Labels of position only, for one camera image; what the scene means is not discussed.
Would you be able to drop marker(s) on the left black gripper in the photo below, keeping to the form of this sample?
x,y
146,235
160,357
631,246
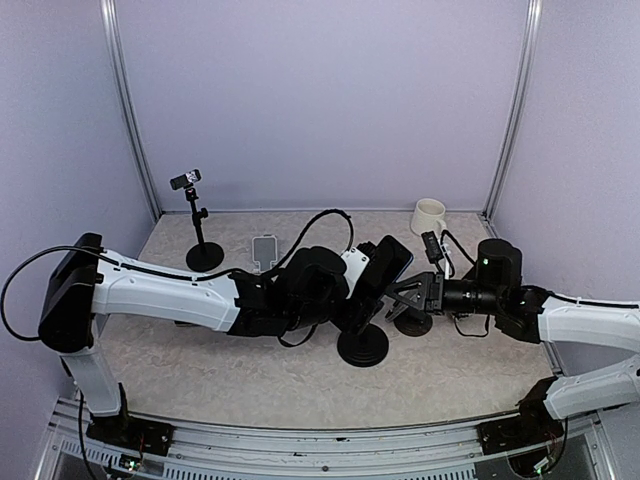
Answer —
x,y
359,314

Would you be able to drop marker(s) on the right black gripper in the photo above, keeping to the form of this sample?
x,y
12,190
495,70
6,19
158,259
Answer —
x,y
431,294

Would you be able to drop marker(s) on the blue-edged black smartphone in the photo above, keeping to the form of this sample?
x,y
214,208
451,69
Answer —
x,y
392,259

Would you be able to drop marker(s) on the white folding phone stand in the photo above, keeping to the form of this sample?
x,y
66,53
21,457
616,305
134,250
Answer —
x,y
264,252

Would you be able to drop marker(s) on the black round-base phone stand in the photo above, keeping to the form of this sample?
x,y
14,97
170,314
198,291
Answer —
x,y
205,255

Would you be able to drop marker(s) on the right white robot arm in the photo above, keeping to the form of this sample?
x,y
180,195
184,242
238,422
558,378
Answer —
x,y
602,323

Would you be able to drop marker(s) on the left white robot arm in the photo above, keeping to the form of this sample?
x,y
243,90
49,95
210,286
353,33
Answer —
x,y
91,282

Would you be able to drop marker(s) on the cream ceramic mug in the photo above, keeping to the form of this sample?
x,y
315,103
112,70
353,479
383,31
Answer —
x,y
428,215

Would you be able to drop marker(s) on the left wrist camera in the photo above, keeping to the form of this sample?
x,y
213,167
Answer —
x,y
356,262

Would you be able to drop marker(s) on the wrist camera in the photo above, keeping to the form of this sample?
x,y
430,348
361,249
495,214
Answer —
x,y
356,262
437,254

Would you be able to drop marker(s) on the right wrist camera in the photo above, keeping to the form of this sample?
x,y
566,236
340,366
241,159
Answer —
x,y
437,254

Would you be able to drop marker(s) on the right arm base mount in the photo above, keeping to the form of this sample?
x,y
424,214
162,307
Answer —
x,y
515,432

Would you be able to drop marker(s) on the front aluminium rail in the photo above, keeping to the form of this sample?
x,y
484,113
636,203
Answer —
x,y
450,450

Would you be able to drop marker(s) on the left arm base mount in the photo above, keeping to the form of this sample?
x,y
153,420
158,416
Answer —
x,y
141,435

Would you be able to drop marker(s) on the right aluminium frame post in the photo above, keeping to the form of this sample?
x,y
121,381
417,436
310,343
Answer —
x,y
516,111

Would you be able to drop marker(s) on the aluminium frame post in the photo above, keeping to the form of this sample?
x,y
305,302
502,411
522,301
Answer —
x,y
516,111
110,22

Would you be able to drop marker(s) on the left aluminium frame post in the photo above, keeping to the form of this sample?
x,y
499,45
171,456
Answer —
x,y
110,22

